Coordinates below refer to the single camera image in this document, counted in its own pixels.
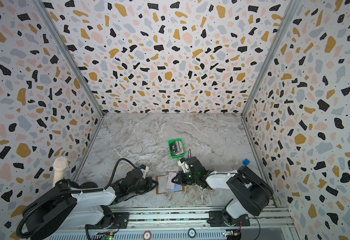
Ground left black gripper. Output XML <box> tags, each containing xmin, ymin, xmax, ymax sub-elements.
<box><xmin>130</xmin><ymin>176</ymin><xmax>161</xmax><ymax>195</ymax></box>

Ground green plastic card tray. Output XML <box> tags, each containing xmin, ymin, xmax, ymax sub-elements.
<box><xmin>168</xmin><ymin>139</ymin><xmax>185</xmax><ymax>159</ymax></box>

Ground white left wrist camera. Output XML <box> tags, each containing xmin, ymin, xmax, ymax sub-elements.
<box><xmin>138</xmin><ymin>165</ymin><xmax>149</xmax><ymax>179</ymax></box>

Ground beige foam microphone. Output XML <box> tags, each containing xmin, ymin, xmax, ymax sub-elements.
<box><xmin>53</xmin><ymin>157</ymin><xmax>68</xmax><ymax>186</ymax></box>

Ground aluminium mounting rail frame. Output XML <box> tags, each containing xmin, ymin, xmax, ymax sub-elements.
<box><xmin>36</xmin><ymin>206</ymin><xmax>299</xmax><ymax>240</ymax></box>

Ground stack of credit cards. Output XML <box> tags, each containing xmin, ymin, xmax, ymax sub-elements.
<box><xmin>169</xmin><ymin>141</ymin><xmax>184</xmax><ymax>156</ymax></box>

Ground left black corrugated cable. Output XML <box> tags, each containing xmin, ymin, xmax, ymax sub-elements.
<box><xmin>15</xmin><ymin>158</ymin><xmax>139</xmax><ymax>239</ymax></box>

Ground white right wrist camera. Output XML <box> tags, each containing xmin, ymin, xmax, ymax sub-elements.
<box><xmin>178</xmin><ymin>158</ymin><xmax>189</xmax><ymax>173</ymax></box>

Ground small blue cube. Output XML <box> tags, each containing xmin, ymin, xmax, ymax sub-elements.
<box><xmin>243</xmin><ymin>159</ymin><xmax>250</xmax><ymax>166</ymax></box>

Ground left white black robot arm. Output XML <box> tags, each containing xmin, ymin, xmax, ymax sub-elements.
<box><xmin>16</xmin><ymin>166</ymin><xmax>159</xmax><ymax>240</ymax></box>

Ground brown leather card holder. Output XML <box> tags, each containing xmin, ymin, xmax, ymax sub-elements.
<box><xmin>156</xmin><ymin>175</ymin><xmax>185</xmax><ymax>195</ymax></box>

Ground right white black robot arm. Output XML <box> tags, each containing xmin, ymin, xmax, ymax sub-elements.
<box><xmin>171</xmin><ymin>157</ymin><xmax>274</xmax><ymax>227</ymax></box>

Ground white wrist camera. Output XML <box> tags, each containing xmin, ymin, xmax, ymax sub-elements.
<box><xmin>138</xmin><ymin>165</ymin><xmax>149</xmax><ymax>179</ymax></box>
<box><xmin>178</xmin><ymin>158</ymin><xmax>189</xmax><ymax>173</ymax></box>

